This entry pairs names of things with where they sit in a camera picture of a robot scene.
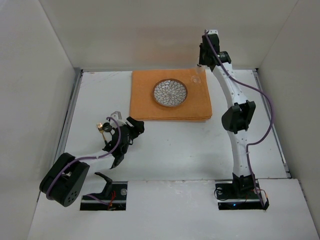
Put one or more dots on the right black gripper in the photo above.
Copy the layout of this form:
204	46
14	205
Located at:
203	59

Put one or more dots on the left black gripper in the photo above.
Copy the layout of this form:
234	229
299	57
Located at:
110	136

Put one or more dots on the clear wine glass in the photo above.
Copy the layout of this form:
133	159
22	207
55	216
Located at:
196	78

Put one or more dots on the black spoon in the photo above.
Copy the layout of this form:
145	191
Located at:
106	131

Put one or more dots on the floral patterned ceramic plate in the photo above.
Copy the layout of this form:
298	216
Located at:
170	92

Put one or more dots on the orange cloth napkin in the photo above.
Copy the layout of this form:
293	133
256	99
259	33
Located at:
196	108

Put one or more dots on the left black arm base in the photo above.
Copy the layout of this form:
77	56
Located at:
112	197

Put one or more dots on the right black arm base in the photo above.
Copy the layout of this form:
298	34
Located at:
240	195

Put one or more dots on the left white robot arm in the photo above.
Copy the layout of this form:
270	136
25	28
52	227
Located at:
64	182

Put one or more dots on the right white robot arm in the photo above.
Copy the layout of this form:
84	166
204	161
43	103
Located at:
240	110

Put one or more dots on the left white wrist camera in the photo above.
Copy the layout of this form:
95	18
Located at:
116	116

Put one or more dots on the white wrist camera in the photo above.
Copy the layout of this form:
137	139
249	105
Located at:
211	32
116	116

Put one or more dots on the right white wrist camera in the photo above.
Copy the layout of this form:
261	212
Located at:
211	32

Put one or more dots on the gold fork dark handle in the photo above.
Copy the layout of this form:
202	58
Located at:
99	127

